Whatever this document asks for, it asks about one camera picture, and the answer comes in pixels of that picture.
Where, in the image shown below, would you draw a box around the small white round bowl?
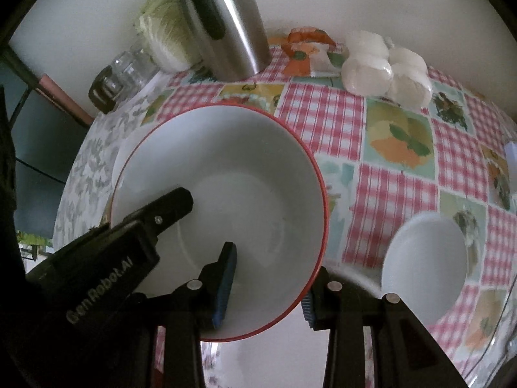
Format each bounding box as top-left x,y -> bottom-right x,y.
381,211 -> 468,325

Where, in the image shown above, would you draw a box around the white bowl with vegetable print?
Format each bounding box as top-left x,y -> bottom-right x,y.
110,102 -> 329,342

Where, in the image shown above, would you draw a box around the glass jars with black tray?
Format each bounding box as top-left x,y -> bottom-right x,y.
89,43 -> 160,114

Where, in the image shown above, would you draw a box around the checkered patchwork tablecloth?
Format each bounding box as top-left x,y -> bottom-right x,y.
53,47 -> 516,387

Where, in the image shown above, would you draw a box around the napa cabbage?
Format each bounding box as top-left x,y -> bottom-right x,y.
134,0 -> 202,74

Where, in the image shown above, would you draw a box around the stainless steel thermos jug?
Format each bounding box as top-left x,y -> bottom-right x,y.
179,0 -> 272,82

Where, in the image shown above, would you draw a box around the orange printed napkin pack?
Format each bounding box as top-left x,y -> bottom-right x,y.
268,26 -> 344,78

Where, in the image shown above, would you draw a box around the white buns in plastic bag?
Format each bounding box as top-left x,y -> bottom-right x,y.
341,31 -> 433,111

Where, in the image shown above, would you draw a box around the black cable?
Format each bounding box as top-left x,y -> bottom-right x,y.
463,274 -> 517,380

